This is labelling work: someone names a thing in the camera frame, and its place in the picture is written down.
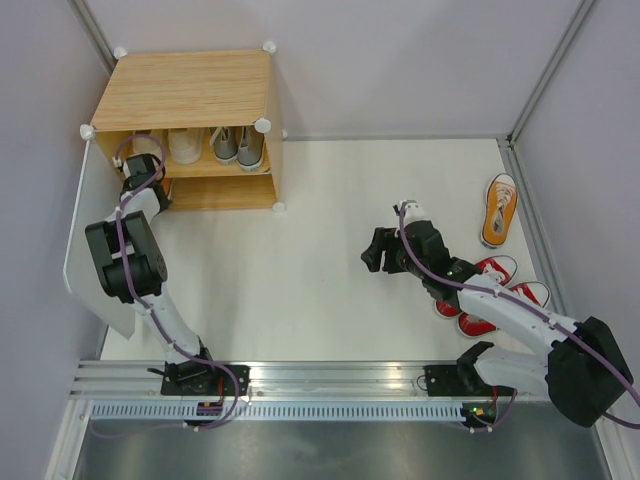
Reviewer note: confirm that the wooden shoe cabinet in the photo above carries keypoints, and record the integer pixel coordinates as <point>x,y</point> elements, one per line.
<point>201,89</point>

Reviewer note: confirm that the orange sneaker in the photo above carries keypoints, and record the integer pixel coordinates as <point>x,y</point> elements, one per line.
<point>167,187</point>
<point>500,207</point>

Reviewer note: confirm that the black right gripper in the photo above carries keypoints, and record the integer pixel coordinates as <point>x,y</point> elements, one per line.
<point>384,239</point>

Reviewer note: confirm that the beige canvas shoe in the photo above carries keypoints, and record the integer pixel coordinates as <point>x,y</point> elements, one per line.
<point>147,141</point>
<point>185,144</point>

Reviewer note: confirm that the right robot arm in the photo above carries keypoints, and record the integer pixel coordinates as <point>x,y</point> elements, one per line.
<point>578,366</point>

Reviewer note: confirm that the white slotted cable duct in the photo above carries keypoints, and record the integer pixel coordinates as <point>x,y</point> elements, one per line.
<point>307,411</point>

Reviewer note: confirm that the grey sneaker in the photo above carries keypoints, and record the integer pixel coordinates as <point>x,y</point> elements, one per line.
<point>224,144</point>
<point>250,149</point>

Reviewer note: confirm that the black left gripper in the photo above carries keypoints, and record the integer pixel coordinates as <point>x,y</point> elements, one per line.
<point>166,204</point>

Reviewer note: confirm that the translucent cabinet door panel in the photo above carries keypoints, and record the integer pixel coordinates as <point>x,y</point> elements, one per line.
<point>92,242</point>

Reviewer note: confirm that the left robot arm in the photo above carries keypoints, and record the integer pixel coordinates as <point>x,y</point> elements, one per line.
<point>132,269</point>

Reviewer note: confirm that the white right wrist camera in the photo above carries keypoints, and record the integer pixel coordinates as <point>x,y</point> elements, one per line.
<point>410,211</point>

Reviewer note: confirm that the red sneaker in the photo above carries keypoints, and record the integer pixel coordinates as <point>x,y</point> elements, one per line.
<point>472,326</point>
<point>501,268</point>

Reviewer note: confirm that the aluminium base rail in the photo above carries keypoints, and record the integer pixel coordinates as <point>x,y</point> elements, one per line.
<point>282,381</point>

